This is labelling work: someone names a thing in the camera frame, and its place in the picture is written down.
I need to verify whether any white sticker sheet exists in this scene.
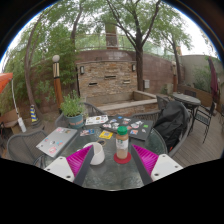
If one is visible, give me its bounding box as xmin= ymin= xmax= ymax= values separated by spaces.
xmin=85 ymin=114 xmax=109 ymax=126

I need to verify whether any closed red patio umbrella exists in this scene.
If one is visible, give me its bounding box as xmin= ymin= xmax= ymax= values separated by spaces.
xmin=207 ymin=56 xmax=220 ymax=102

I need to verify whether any tall dark-trunked tree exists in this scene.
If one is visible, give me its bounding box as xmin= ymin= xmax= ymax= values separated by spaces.
xmin=96 ymin=0 xmax=194 ymax=93

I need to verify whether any blue yellow striped cone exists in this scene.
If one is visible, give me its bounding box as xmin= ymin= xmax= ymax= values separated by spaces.
xmin=29 ymin=104 xmax=39 ymax=124

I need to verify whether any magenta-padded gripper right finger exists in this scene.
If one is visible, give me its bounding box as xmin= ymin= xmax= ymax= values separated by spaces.
xmin=130 ymin=143 xmax=184 ymax=186

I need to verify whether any black laptop with stickers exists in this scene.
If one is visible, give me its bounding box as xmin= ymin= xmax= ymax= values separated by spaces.
xmin=99 ymin=115 xmax=154 ymax=142

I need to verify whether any slender leaning tree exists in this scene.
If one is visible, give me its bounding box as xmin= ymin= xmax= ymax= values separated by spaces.
xmin=6 ymin=6 xmax=84 ymax=119

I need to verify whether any green plant in blue pot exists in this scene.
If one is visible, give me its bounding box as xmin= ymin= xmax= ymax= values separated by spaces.
xmin=59 ymin=90 xmax=86 ymax=129

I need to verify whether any small colourful sticker card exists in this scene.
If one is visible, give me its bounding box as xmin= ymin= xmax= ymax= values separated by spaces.
xmin=79 ymin=128 xmax=97 ymax=137

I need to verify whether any yellow sticker card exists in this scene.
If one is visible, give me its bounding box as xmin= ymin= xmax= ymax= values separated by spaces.
xmin=98 ymin=130 xmax=114 ymax=140

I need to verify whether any white ceramic mug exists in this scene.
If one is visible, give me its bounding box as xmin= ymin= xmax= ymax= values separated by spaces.
xmin=83 ymin=141 xmax=106 ymax=166

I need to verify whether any silver laptop with stickers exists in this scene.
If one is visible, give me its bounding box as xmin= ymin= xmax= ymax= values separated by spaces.
xmin=35 ymin=126 xmax=78 ymax=158

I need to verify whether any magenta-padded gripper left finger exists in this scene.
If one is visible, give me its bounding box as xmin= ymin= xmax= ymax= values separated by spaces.
xmin=43 ymin=144 xmax=95 ymax=187

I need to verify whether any black metal patio chair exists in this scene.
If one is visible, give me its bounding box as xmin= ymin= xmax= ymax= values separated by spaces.
xmin=191 ymin=101 xmax=217 ymax=135

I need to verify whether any green-capped coffee drink bottle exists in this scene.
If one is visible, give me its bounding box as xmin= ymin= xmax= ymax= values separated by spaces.
xmin=115 ymin=125 xmax=130 ymax=160

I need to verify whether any orange canopy tent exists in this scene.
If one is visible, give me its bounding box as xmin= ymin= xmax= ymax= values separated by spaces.
xmin=0 ymin=72 xmax=27 ymax=133

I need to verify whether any wooden lamp post, white globe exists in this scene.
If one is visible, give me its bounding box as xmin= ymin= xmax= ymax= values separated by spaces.
xmin=51 ymin=54 xmax=64 ymax=111

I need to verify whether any flat round red coaster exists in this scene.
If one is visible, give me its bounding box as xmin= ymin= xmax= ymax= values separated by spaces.
xmin=113 ymin=152 xmax=132 ymax=165

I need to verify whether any round dark patio table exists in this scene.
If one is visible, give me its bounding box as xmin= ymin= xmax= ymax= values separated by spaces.
xmin=172 ymin=92 xmax=202 ymax=116

